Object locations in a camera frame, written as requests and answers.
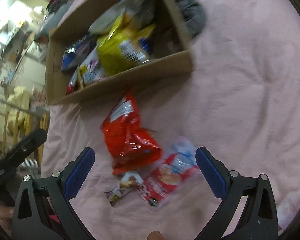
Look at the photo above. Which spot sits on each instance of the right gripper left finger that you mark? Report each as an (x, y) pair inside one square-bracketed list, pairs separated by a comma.
[(42, 208)]

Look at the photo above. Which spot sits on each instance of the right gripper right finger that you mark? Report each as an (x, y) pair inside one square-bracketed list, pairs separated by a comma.
[(258, 219)]

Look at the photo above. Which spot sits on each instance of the small chocolate bar wrapper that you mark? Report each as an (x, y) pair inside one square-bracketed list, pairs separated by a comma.
[(130, 181)]

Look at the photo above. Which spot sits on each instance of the white red noodle snack bag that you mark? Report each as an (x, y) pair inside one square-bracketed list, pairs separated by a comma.
[(170, 173)]

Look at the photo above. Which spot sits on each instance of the white red chicken snack bag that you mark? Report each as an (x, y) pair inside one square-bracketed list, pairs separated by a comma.
[(88, 72)]

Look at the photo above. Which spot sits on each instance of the blue Lonely God snack bag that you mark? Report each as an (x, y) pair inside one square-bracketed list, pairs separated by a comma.
[(75, 54)]

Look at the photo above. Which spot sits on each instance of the yellow snack bag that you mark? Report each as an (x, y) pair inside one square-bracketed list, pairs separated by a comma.
[(119, 50)]

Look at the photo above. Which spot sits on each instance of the dark blue snack bag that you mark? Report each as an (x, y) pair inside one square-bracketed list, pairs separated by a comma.
[(146, 44)]

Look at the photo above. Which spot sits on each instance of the left hand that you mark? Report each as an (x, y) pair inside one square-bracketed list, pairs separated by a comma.
[(6, 214)]

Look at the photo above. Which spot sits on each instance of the right hand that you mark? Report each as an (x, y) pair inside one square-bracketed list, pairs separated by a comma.
[(155, 235)]

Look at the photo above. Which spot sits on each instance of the yellow wooden rack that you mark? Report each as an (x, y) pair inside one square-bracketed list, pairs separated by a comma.
[(16, 124)]

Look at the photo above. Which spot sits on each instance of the brown cardboard box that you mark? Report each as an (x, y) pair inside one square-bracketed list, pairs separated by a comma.
[(171, 54)]

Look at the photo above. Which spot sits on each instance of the grey striped cloth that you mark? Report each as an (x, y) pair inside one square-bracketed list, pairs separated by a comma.
[(193, 14)]

